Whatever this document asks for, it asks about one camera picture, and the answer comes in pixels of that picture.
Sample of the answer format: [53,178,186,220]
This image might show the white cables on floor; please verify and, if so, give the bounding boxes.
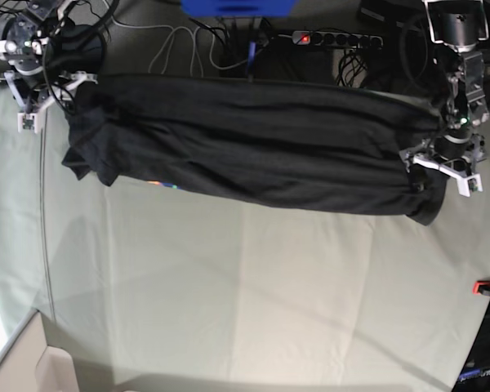
[105,7,250,78]

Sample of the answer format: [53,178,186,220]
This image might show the black power strip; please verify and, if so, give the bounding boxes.
[290,30,384,50]

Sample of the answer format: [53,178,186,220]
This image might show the blue plastic bin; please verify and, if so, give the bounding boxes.
[181,0,296,17]

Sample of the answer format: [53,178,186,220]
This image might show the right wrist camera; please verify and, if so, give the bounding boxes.
[17,113,41,134]

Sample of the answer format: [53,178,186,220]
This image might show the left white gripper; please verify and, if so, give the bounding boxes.
[399,134,487,184]

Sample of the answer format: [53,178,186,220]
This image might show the beige cardboard box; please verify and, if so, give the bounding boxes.
[0,310,79,392]

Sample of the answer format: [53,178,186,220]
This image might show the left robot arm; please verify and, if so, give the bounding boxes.
[400,1,489,197]

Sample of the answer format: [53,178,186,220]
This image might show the light green tablecloth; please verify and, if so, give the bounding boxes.
[0,87,490,391]

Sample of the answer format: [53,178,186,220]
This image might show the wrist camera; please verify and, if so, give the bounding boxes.
[457,174,483,198]
[17,113,41,134]

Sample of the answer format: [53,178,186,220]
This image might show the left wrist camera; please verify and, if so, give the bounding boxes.
[457,174,483,198]

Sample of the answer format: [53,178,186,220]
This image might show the dark grey t-shirt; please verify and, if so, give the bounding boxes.
[63,74,448,225]

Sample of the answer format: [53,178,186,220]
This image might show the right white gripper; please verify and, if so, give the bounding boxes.
[0,70,97,114]

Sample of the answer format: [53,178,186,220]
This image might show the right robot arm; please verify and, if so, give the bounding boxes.
[0,1,119,123]

